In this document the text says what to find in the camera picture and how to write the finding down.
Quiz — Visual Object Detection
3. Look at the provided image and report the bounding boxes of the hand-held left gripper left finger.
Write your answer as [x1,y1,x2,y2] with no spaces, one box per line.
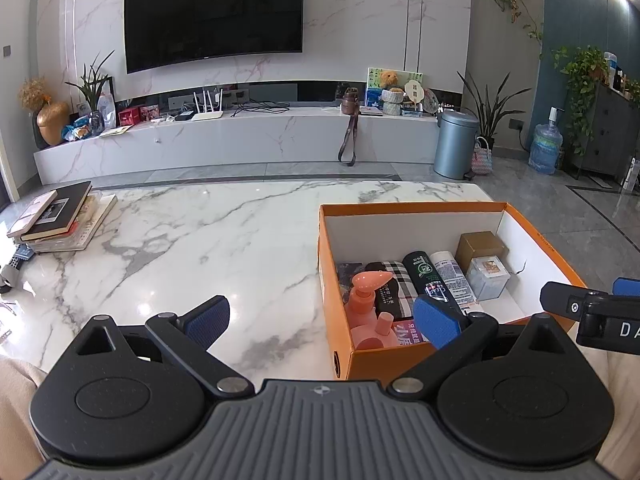
[65,295,254,401]

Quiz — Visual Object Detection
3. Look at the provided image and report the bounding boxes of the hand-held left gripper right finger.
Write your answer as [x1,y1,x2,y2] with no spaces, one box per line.
[387,295,576,401]

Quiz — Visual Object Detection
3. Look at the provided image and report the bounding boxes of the pink printed packet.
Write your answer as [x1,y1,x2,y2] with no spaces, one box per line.
[392,318,426,347]

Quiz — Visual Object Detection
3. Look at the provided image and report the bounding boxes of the white pill bottle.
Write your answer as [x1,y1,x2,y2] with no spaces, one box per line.
[430,251,479,307]

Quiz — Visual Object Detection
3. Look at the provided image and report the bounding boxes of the plaid black case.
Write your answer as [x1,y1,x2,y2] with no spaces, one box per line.
[364,260,419,322]

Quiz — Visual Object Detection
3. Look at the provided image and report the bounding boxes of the pink tube bottle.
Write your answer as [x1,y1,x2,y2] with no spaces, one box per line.
[349,311,401,352]

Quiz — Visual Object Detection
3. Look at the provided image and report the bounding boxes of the clear plastic box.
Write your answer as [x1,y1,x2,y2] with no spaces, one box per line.
[465,255,511,302]

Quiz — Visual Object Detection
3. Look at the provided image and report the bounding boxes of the pink pump bottle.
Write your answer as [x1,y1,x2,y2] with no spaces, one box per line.
[344,270,396,332]

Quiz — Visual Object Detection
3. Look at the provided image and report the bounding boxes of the small brown cardboard box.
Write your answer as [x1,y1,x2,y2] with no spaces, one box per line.
[455,231,510,276]

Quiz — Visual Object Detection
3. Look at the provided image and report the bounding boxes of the dark printed card box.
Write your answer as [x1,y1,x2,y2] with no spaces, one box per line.
[335,262,369,307]

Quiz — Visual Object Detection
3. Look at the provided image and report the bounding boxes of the orange cardboard box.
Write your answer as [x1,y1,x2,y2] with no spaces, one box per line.
[318,202,589,381]

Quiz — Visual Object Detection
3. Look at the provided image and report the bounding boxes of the stack of books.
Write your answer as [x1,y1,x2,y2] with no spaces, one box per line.
[27,192,119,254]

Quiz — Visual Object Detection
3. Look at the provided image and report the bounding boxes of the blue water jug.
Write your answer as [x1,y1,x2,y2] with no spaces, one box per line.
[528,106,564,176]

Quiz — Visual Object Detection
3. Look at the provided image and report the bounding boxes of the dark grey cabinet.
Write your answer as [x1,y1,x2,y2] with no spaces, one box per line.
[569,82,640,181]

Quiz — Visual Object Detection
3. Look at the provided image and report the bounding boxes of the woven basket bag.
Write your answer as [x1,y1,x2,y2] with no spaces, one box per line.
[470,136,495,175]

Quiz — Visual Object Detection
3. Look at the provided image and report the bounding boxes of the grey metal trash can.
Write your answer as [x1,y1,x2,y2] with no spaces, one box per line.
[432,109,480,181]

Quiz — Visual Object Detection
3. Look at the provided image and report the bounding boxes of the white marble television console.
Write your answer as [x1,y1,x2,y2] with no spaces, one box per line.
[33,106,441,186]

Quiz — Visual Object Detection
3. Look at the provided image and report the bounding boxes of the black hardcover book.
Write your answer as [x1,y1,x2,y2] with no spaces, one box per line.
[20,181,94,242]

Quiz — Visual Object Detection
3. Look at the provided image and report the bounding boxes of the grey remote control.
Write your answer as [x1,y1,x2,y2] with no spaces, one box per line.
[9,243,35,267]

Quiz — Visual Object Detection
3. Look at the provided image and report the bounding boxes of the snake plant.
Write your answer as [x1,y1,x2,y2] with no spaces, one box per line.
[457,70,532,154]

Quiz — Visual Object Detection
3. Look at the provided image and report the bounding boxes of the dark grey gadget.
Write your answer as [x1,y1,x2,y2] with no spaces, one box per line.
[0,262,22,295]

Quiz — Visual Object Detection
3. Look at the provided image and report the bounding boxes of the white router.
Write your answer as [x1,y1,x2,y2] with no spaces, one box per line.
[190,87,225,122]

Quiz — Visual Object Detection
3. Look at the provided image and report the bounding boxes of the grey cover book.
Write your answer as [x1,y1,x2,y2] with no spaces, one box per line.
[6,191,59,239]

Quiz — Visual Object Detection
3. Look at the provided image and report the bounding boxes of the bottles on cabinet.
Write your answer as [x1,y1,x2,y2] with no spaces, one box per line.
[602,51,640,101]

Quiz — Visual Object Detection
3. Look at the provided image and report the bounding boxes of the beige chair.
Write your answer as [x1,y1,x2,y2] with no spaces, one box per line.
[0,356,47,480]

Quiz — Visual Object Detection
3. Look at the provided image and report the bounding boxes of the stone pots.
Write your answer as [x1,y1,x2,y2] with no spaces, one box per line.
[380,88,405,117]

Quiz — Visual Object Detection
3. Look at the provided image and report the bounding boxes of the blue snack bags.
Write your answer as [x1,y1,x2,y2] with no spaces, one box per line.
[62,114,94,142]

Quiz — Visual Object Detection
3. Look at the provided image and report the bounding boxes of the round paper fan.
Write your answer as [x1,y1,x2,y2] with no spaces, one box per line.
[403,78,425,111]

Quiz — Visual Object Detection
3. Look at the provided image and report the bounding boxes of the green landscape painting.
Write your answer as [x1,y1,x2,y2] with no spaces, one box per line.
[366,67,425,109]

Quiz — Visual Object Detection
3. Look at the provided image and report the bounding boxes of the gold vase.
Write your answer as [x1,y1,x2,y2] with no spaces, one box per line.
[37,101,71,147]

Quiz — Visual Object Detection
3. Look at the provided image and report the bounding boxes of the green potted plant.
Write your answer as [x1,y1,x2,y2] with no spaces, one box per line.
[64,50,116,134]

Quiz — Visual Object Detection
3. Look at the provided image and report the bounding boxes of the dried flower bunch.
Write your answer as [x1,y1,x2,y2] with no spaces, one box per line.
[18,77,51,111]

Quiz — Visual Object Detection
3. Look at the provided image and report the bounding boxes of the hanging vine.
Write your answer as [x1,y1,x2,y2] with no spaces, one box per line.
[482,0,544,44]

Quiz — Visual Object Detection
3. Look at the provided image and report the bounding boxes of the black flat television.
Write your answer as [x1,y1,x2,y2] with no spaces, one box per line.
[123,0,305,75]

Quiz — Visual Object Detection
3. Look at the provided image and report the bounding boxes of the black cables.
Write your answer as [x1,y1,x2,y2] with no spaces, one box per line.
[229,101,292,117]

